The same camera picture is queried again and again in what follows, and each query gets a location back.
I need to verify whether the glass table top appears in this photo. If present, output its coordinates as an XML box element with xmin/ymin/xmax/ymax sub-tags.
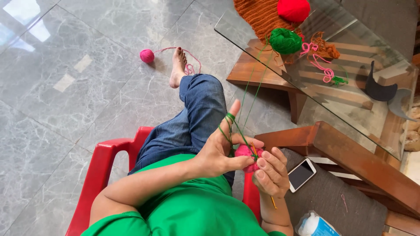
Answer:
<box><xmin>214</xmin><ymin>0</ymin><xmax>419</xmax><ymax>161</ymax></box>

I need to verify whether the person's left hand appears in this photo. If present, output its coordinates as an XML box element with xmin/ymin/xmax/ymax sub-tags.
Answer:
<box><xmin>198</xmin><ymin>100</ymin><xmax>264</xmax><ymax>179</ymax></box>

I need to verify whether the green yarn ball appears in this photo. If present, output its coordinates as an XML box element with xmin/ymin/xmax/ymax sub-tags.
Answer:
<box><xmin>269</xmin><ymin>28</ymin><xmax>303</xmax><ymax>55</ymax></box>

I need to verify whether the grey seat cushion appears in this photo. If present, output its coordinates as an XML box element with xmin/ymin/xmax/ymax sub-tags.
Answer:
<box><xmin>282</xmin><ymin>148</ymin><xmax>389</xmax><ymax>236</ymax></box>

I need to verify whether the looped pink yarn strand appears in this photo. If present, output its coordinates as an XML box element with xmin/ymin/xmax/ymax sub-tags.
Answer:
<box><xmin>300</xmin><ymin>42</ymin><xmax>335</xmax><ymax>83</ymax></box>

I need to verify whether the wooden sofa frame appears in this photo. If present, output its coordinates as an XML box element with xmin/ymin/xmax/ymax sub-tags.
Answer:
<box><xmin>254</xmin><ymin>121</ymin><xmax>420</xmax><ymax>236</ymax></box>

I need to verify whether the grey rug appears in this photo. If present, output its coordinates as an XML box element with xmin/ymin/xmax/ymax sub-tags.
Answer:
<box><xmin>339</xmin><ymin>0</ymin><xmax>420</xmax><ymax>61</ymax></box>

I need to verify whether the black foam cup piece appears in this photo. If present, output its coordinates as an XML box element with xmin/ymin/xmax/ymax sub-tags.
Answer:
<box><xmin>364</xmin><ymin>61</ymin><xmax>398</xmax><ymax>102</ymax></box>

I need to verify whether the white smartphone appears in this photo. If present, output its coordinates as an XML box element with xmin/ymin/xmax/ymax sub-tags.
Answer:
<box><xmin>288</xmin><ymin>158</ymin><xmax>317</xmax><ymax>193</ymax></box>

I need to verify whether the wooden table frame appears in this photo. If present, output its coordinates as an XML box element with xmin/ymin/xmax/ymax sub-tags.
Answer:
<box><xmin>226</xmin><ymin>39</ymin><xmax>420</xmax><ymax>158</ymax></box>

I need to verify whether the long pink yarn strand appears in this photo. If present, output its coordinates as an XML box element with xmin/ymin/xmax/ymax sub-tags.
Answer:
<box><xmin>154</xmin><ymin>47</ymin><xmax>202</xmax><ymax>76</ymax></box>

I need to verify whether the person's green shirt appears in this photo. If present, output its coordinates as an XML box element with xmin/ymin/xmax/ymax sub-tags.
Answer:
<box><xmin>80</xmin><ymin>153</ymin><xmax>288</xmax><ymax>236</ymax></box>

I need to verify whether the pink crochet piece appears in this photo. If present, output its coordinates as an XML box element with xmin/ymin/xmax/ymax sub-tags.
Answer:
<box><xmin>234</xmin><ymin>144</ymin><xmax>265</xmax><ymax>174</ymax></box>

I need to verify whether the golden crochet hook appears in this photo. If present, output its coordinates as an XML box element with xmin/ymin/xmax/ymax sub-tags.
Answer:
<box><xmin>250</xmin><ymin>142</ymin><xmax>278</xmax><ymax>210</ymax></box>

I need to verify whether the orange knitted piece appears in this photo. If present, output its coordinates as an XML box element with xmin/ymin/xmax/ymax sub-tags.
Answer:
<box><xmin>233</xmin><ymin>0</ymin><xmax>301</xmax><ymax>45</ymax></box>

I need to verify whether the small green yarn scrap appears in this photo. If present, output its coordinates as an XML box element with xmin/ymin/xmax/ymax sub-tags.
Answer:
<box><xmin>331</xmin><ymin>66</ymin><xmax>349</xmax><ymax>87</ymax></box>

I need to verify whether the person's right hand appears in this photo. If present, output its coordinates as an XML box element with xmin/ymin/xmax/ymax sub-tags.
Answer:
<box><xmin>253</xmin><ymin>147</ymin><xmax>291</xmax><ymax>199</ymax></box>

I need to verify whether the red plastic chair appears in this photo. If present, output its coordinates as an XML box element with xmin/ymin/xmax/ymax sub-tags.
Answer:
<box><xmin>65</xmin><ymin>126</ymin><xmax>262</xmax><ymax>236</ymax></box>

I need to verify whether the plastic bag of white stuffing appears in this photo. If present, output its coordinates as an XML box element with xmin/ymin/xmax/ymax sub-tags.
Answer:
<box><xmin>294</xmin><ymin>210</ymin><xmax>342</xmax><ymax>236</ymax></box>

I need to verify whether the green yarn strand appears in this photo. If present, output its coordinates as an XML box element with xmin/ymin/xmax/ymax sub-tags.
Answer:
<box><xmin>218</xmin><ymin>35</ymin><xmax>275</xmax><ymax>161</ymax></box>

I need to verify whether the person's bare foot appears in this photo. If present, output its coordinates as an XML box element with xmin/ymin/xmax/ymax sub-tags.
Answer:
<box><xmin>169</xmin><ymin>47</ymin><xmax>188</xmax><ymax>89</ymax></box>

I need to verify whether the orange yarn tangle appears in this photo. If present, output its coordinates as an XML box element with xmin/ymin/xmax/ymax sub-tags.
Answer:
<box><xmin>283</xmin><ymin>31</ymin><xmax>341</xmax><ymax>65</ymax></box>

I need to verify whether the person's blue jeans leg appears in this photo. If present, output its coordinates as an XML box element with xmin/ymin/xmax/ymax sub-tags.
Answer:
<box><xmin>128</xmin><ymin>73</ymin><xmax>237</xmax><ymax>188</ymax></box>

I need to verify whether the red yarn ball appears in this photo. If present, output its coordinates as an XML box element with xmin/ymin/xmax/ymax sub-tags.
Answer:
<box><xmin>277</xmin><ymin>0</ymin><xmax>311</xmax><ymax>23</ymax></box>

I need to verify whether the pink yarn ball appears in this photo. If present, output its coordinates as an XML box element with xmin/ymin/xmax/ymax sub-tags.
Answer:
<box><xmin>139</xmin><ymin>49</ymin><xmax>155</xmax><ymax>64</ymax></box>

